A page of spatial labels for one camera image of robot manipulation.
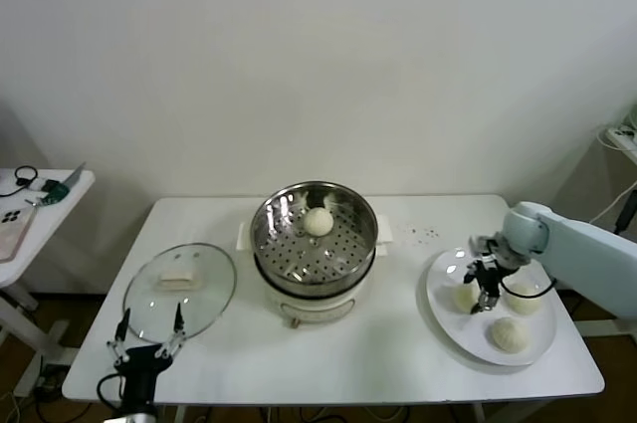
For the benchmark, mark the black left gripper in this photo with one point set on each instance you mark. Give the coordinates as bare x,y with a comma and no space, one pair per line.
142,363

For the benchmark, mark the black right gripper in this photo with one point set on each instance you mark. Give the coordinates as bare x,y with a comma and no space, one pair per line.
491,274

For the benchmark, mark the white steamed baozi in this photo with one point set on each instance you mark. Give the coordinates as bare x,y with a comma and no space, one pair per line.
318,222
463,298
507,336
523,299

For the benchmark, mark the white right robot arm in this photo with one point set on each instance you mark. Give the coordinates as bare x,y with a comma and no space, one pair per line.
587,259

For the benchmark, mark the perforated steel steamer basket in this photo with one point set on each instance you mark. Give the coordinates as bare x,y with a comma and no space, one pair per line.
264,231

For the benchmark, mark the white round plate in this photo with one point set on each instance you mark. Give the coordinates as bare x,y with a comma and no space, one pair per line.
448,323

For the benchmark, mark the scattered dark crumbs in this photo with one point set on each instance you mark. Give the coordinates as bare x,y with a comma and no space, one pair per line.
420,234

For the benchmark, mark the white table leg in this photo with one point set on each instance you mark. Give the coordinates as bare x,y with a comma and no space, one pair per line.
479,413
180,414

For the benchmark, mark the black floor power strip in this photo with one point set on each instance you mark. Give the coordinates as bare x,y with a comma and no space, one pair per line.
47,377

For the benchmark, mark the white side table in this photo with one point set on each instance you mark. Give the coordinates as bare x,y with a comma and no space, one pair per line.
64,206

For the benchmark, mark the white electric cooker base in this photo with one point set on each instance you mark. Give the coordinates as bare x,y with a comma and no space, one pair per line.
318,311

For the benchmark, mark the phone in clear case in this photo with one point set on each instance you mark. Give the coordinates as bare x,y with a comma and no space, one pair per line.
12,239

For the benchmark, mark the green circuit board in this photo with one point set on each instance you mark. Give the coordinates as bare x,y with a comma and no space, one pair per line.
56,190

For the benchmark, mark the grey angled metal plate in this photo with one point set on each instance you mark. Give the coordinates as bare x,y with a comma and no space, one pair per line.
74,175

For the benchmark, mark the white power strip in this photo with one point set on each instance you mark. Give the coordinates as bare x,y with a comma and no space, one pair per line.
619,134

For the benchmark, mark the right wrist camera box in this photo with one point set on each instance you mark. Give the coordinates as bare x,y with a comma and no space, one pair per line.
480,244

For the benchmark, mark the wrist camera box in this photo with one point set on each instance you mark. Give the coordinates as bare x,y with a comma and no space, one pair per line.
137,417
480,244

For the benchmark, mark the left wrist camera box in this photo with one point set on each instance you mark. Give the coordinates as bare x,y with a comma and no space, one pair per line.
137,417

